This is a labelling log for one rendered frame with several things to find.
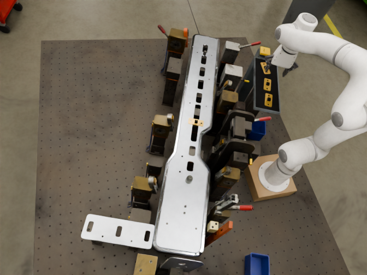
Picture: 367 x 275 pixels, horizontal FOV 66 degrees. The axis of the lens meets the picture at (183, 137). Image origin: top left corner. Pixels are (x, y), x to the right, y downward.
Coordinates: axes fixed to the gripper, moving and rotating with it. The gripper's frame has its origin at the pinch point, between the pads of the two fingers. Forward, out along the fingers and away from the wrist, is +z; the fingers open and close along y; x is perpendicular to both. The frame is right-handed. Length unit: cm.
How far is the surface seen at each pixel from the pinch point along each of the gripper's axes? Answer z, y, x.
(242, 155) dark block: 14.6, 7.6, 44.4
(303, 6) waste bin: 85, -65, -215
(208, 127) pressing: 26.2, 24.6, 26.0
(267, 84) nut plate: 9.8, 0.0, 0.5
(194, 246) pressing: 27, 21, 87
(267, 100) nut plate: 9.7, -0.8, 11.0
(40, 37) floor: 125, 204, -97
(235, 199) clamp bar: 5, 11, 70
